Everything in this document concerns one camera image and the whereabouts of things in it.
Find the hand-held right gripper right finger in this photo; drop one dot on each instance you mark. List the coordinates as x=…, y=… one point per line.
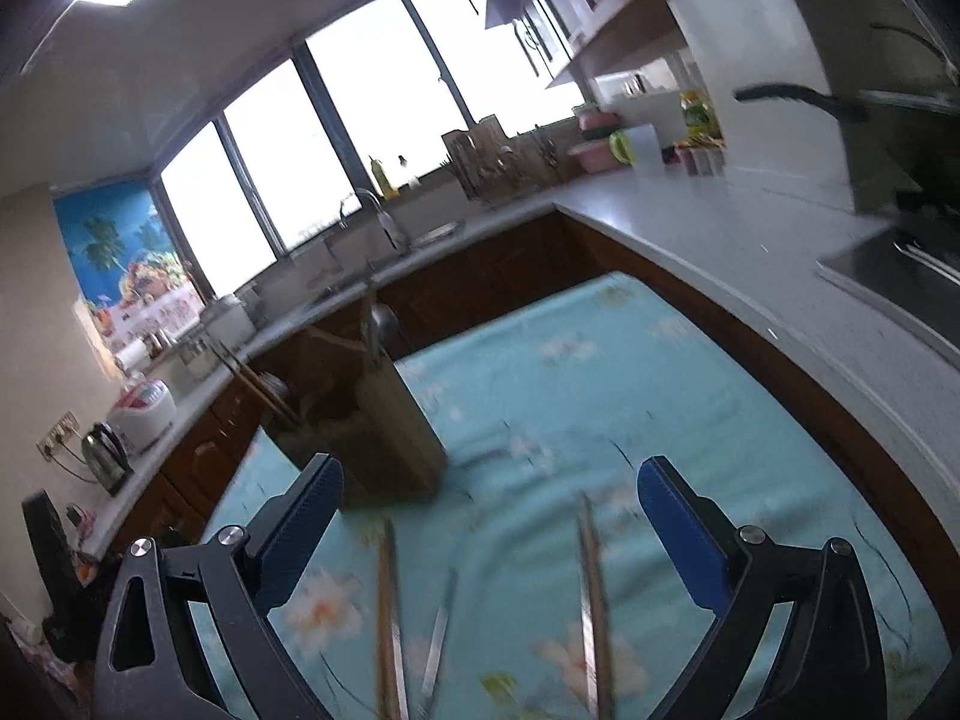
x=686, y=540

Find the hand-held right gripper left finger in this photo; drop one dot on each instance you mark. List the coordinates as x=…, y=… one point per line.
x=300, y=532

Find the brown wooden chopstick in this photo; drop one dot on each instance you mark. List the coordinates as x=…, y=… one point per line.
x=390, y=615
x=601, y=622

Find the metal chopstick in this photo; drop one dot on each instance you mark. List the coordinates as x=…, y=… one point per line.
x=589, y=615
x=439, y=637

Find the wooden utensil holder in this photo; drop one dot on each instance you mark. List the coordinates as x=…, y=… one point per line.
x=397, y=435

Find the light bamboo chopstick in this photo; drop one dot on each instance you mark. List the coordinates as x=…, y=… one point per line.
x=270, y=397
x=251, y=382

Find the metal spoon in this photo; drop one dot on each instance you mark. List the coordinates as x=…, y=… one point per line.
x=381, y=326

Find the blue floral tablecloth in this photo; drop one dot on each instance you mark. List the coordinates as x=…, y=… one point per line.
x=562, y=405

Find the white pink rice cooker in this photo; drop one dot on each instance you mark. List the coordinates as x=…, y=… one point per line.
x=142, y=414

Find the steel electric kettle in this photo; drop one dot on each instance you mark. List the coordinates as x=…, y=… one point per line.
x=105, y=456

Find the white cooking pot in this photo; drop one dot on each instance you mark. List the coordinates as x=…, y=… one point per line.
x=225, y=319

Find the paper towel roll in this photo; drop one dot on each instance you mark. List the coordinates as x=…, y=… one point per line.
x=131, y=360

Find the grey kitchen countertop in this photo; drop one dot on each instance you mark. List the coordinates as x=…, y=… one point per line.
x=750, y=240

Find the curved sink faucet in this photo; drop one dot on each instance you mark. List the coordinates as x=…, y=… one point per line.
x=367, y=214

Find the steel kitchen sink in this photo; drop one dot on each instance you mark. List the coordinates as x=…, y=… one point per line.
x=431, y=234

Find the gas stove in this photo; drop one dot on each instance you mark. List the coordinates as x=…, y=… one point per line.
x=892, y=270

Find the row of spice jars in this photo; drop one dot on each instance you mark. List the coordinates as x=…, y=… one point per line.
x=697, y=161

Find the pink stacked containers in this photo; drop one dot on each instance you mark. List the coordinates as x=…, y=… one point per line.
x=596, y=139

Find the kitchen window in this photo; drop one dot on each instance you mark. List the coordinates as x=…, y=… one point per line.
x=375, y=90

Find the black wok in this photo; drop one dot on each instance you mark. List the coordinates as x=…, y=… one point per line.
x=802, y=100

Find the wall power sockets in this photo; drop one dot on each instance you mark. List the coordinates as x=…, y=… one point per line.
x=60, y=435

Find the tropical fruit wall poster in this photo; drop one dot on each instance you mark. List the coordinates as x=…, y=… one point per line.
x=127, y=270

